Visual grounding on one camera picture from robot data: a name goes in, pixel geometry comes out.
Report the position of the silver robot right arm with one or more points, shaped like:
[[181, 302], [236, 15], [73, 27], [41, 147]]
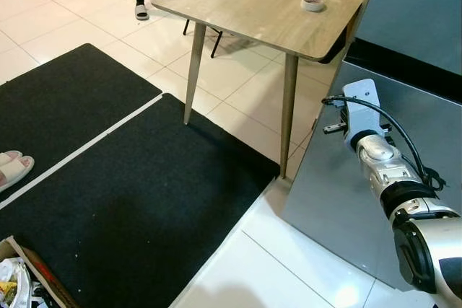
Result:
[[426, 250]]

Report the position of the black floor mat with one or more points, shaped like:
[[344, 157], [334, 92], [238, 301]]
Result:
[[144, 214], [65, 113]]

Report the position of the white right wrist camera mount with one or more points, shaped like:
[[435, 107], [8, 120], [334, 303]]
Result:
[[361, 106]]

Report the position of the light wooden table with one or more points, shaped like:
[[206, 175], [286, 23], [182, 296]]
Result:
[[289, 12]]

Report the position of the white plastic bag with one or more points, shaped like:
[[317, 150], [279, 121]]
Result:
[[13, 279]]

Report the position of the steel fridge main door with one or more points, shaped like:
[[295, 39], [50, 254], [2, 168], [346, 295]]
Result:
[[339, 192]]

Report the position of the white floor tape strip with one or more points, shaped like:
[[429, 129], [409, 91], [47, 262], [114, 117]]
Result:
[[79, 151]]

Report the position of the pale pink slipper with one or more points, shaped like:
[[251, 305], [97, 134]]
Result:
[[9, 158], [14, 172]]

